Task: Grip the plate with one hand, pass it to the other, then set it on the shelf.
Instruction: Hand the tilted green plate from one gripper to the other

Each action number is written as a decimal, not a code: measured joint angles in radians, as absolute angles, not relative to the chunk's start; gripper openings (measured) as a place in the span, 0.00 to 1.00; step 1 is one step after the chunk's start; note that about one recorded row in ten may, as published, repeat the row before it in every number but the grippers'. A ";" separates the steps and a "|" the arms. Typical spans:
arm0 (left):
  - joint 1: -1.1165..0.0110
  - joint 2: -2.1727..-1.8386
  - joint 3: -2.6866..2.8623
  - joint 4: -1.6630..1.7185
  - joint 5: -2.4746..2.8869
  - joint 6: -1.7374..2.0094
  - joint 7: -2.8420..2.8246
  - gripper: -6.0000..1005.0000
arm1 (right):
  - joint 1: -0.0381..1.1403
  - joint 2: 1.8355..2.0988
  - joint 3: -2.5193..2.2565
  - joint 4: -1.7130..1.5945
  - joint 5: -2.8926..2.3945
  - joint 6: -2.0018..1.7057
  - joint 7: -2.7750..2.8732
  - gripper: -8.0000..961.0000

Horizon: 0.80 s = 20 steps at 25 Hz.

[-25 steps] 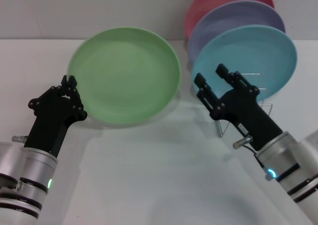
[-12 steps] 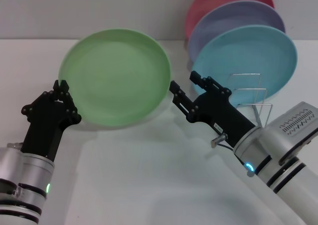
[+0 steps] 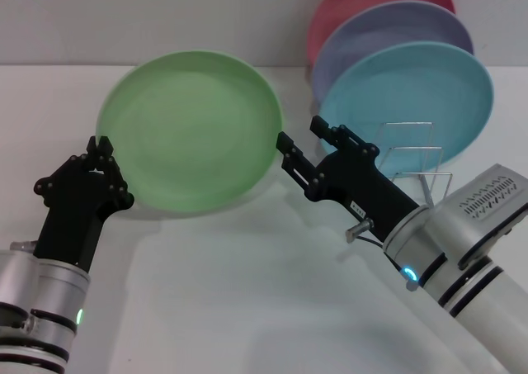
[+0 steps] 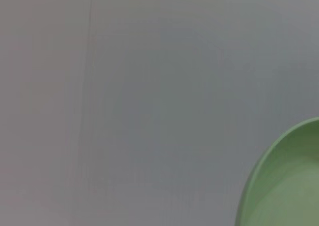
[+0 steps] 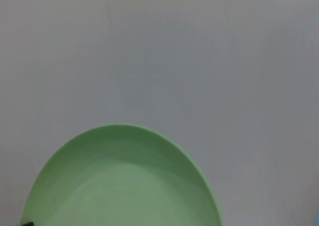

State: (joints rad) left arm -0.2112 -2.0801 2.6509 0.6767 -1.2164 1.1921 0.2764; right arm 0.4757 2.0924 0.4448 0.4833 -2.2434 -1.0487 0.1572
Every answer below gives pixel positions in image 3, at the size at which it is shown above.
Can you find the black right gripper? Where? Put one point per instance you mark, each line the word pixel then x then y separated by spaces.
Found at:
pixel 359 184

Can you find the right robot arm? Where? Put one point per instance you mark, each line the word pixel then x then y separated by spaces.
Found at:
pixel 486 320

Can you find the right wrist camera housing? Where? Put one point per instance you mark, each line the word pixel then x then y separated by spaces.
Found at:
pixel 474 209

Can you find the purple round plate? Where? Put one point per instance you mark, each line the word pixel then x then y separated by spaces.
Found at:
pixel 371 31

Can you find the green round plate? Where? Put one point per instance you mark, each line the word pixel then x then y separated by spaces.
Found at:
pixel 189 134

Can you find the teal round plate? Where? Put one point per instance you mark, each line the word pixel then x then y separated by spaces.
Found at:
pixel 412 89

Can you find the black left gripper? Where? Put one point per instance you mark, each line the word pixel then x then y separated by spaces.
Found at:
pixel 74 213

